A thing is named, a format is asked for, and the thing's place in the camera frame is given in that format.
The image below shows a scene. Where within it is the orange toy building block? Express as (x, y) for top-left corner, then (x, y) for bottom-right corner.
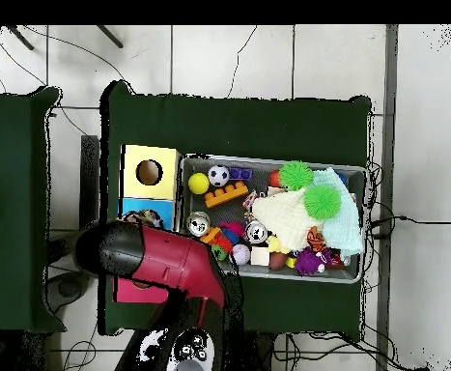
(204, 180), (250, 209)

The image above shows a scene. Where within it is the black cable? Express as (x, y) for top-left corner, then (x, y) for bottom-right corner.
(369, 214), (451, 238)

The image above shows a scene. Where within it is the dark green tablecloth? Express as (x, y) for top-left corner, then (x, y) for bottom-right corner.
(0, 86), (66, 333)
(99, 80), (373, 335)

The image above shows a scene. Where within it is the wooden box with three holes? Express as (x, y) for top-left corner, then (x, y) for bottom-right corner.
(112, 144), (183, 304)

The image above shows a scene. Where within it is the crushed printed can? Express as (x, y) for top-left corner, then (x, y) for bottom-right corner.
(185, 211), (212, 238)

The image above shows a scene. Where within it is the silver mesh bin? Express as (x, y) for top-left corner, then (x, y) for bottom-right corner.
(178, 153), (371, 285)

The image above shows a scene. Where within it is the tiger plush keychain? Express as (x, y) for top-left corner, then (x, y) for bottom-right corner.
(306, 226), (326, 253)

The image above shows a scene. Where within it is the mint green cloth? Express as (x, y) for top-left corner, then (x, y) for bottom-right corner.
(311, 166), (365, 259)

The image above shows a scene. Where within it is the black tripod leg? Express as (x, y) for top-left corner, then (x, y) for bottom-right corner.
(7, 25), (36, 51)
(96, 25), (125, 49)

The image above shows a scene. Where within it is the silver can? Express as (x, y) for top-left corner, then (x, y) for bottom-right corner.
(244, 220), (269, 245)

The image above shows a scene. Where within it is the green spiky rubber ball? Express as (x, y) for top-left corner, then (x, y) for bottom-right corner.
(278, 159), (315, 191)
(303, 185), (343, 220)

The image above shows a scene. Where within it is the small soccer ball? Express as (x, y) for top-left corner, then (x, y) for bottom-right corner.
(208, 164), (231, 187)

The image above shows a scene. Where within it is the black stand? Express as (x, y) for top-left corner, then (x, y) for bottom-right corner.
(46, 134), (100, 273)

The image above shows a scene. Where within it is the purple toy building block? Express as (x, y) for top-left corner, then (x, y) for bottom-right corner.
(228, 166), (254, 182)

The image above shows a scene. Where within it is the clear packet with blue toys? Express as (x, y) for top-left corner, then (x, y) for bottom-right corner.
(124, 209), (164, 230)

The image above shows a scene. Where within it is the yellow foam ball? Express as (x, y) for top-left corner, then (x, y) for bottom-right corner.
(187, 172), (211, 195)

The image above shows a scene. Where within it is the cream cloth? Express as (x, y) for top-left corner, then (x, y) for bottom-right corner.
(250, 187), (324, 251)

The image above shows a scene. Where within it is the grey round base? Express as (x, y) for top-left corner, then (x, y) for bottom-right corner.
(46, 271), (92, 312)

